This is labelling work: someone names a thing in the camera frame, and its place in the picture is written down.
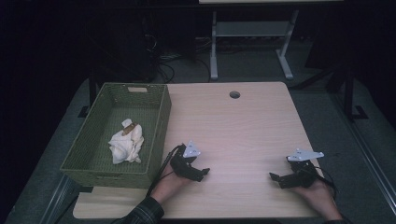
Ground person's right hand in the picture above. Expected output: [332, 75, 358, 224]
[291, 178, 344, 222]

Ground white bear-print cloth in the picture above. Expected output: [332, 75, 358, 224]
[107, 118, 146, 165]

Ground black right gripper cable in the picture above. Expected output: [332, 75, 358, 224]
[313, 165, 339, 201]

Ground white metal stand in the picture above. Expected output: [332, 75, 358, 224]
[209, 8, 301, 81]

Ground black floor cables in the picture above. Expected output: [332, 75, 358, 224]
[151, 51, 213, 84]

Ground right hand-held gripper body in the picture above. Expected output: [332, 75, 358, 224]
[286, 147, 325, 189]

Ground person's left hand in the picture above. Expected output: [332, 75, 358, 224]
[150, 163, 189, 205]

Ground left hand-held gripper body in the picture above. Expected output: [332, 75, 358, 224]
[169, 140, 203, 181]

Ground green woven basket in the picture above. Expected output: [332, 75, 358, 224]
[59, 81, 173, 189]

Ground black stand with foot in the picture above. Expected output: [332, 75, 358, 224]
[77, 70, 98, 119]
[326, 61, 370, 123]

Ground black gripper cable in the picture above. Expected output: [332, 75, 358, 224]
[313, 165, 339, 201]
[145, 144, 185, 198]

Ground aluminium rail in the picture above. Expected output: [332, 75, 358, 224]
[38, 174, 82, 224]
[329, 91, 396, 217]

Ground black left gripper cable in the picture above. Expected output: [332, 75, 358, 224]
[145, 144, 185, 198]

